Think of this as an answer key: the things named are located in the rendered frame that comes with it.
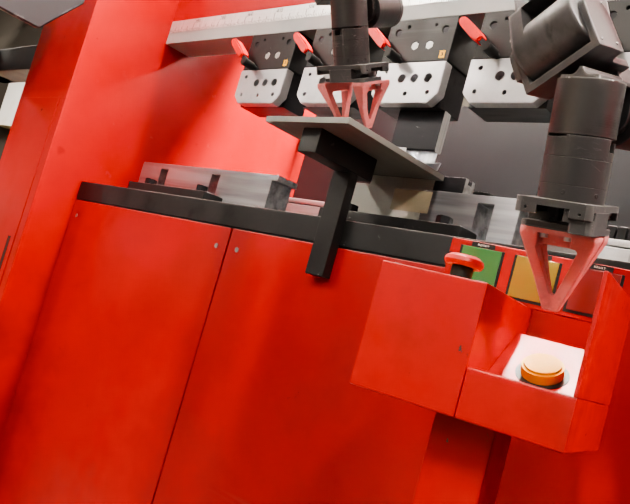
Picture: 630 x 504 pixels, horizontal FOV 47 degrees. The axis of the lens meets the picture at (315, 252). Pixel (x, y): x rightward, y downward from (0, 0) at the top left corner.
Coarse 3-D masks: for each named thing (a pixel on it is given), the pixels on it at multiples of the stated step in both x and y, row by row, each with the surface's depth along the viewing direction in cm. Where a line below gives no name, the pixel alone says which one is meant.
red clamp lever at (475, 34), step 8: (464, 16) 122; (464, 24) 121; (472, 24) 120; (472, 32) 119; (480, 32) 119; (480, 40) 118; (488, 48) 116; (496, 48) 118; (488, 56) 118; (496, 56) 118
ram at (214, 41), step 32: (192, 0) 186; (224, 0) 176; (256, 0) 168; (288, 0) 160; (480, 0) 125; (512, 0) 121; (608, 0) 109; (192, 32) 182; (224, 32) 173; (256, 32) 165; (384, 32) 143
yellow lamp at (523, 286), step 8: (520, 256) 78; (520, 264) 78; (528, 264) 77; (552, 264) 76; (520, 272) 78; (528, 272) 77; (552, 272) 76; (512, 280) 78; (520, 280) 77; (528, 280) 77; (552, 280) 76; (512, 288) 78; (520, 288) 77; (528, 288) 77; (536, 288) 76; (552, 288) 76; (512, 296) 77; (520, 296) 77; (528, 296) 77; (536, 296) 76
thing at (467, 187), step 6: (444, 180) 124; (450, 180) 123; (456, 180) 122; (462, 180) 121; (468, 180) 122; (438, 186) 124; (444, 186) 123; (450, 186) 123; (456, 186) 122; (462, 186) 121; (468, 186) 122; (474, 186) 123; (456, 192) 122; (462, 192) 121; (468, 192) 122
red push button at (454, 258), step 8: (448, 256) 71; (456, 256) 71; (464, 256) 70; (472, 256) 71; (456, 264) 71; (464, 264) 70; (472, 264) 70; (480, 264) 71; (456, 272) 71; (464, 272) 71; (472, 272) 72
